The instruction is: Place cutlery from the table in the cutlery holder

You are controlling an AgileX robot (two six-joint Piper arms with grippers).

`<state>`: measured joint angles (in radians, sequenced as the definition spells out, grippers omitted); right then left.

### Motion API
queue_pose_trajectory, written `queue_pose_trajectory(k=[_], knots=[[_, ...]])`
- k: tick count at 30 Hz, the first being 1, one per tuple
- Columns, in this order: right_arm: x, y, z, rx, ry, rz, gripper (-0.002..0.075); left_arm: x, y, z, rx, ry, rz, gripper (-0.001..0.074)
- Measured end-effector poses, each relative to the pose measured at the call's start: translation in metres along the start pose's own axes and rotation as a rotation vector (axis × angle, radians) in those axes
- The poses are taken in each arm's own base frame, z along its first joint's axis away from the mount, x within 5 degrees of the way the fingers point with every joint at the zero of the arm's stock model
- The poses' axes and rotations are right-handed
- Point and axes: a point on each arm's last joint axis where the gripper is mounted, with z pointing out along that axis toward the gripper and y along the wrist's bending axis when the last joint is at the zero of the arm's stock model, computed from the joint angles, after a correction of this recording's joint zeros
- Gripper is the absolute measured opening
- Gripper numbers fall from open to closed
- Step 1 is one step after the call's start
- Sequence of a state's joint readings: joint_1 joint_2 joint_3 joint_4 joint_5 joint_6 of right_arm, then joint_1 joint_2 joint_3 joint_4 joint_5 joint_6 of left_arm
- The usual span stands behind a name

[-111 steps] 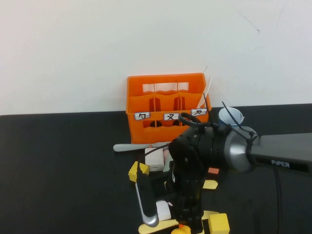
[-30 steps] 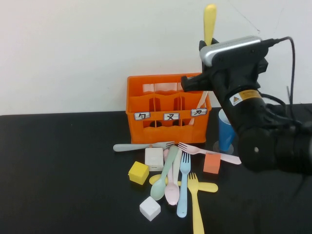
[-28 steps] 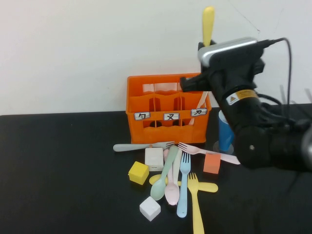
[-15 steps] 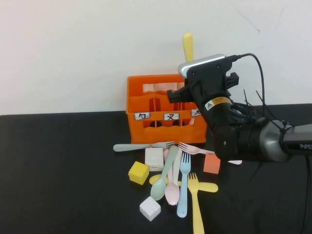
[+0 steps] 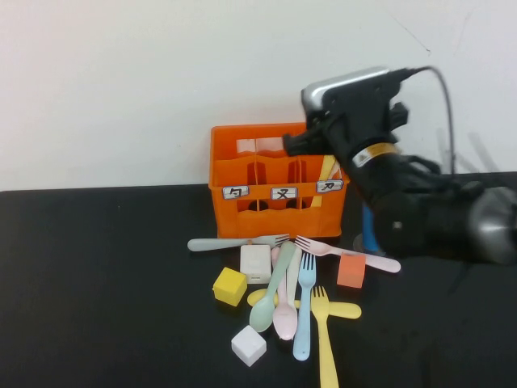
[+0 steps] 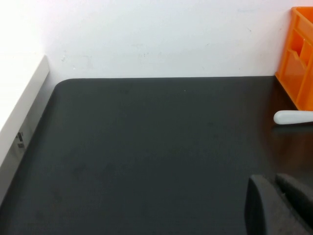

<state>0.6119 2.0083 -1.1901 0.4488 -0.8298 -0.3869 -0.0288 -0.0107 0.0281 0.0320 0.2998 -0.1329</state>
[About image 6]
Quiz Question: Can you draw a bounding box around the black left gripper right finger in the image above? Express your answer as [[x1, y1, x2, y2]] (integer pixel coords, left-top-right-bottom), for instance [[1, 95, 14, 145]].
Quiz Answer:
[[275, 173, 313, 235]]

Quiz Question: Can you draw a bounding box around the orange plastic cutlery holder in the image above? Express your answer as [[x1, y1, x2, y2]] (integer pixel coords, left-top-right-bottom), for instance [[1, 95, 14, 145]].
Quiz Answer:
[[274, 6, 313, 111]]

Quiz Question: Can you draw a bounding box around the small metal bracket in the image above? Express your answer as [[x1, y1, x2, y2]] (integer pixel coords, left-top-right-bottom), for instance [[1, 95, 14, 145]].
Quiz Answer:
[[16, 131, 26, 149]]

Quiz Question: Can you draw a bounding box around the grey-green plastic fork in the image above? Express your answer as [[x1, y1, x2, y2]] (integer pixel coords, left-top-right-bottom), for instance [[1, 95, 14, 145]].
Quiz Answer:
[[273, 110, 313, 126]]

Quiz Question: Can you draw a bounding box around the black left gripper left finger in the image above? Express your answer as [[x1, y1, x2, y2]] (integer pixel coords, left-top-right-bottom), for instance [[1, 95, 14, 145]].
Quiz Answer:
[[244, 174, 307, 235]]

